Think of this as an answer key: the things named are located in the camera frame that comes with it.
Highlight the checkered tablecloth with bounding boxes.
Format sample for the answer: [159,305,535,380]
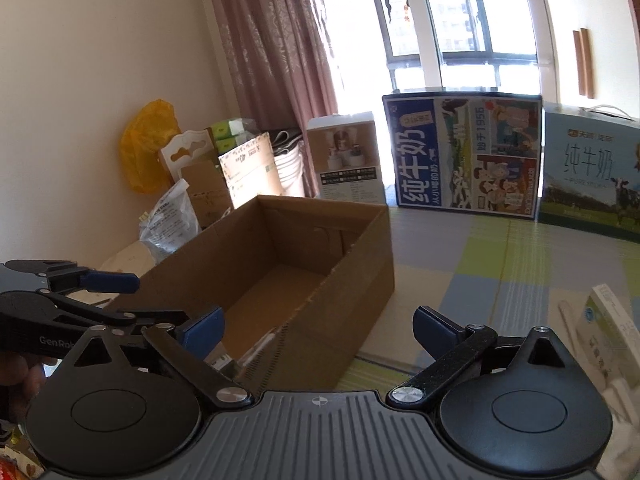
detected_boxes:
[338,207,639,393]

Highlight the white green medicine box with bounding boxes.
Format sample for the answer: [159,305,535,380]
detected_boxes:
[576,284,639,390]

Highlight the white appliance product box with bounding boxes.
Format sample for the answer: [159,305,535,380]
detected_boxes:
[307,113,386,205]

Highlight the yellow plastic bag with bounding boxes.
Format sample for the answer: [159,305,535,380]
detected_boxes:
[118,99,181,194]

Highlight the beige plastic spoon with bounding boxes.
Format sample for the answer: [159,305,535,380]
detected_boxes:
[556,300,579,344]

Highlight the green mouth spray box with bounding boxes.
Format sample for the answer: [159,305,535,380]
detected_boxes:
[205,330,278,382]

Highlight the green tissue packs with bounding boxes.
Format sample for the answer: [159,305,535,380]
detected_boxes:
[207,118,260,155]

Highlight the pink curtain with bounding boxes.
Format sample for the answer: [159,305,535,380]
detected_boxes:
[202,0,342,198]

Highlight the brown cardboard box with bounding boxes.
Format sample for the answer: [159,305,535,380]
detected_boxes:
[108,196,395,394]

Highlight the clear printed plastic bag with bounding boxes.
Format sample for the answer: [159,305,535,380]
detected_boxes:
[139,179,201,263]

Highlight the green cow milk box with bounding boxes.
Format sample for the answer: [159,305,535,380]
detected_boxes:
[538,103,639,242]

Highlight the white power adapter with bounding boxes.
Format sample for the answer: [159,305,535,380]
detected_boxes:
[602,378,639,428]

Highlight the white paper shopping bag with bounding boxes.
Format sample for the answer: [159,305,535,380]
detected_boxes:
[218,131,307,208]

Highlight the blue milk carton box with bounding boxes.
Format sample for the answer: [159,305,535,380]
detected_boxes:
[382,91,544,219]

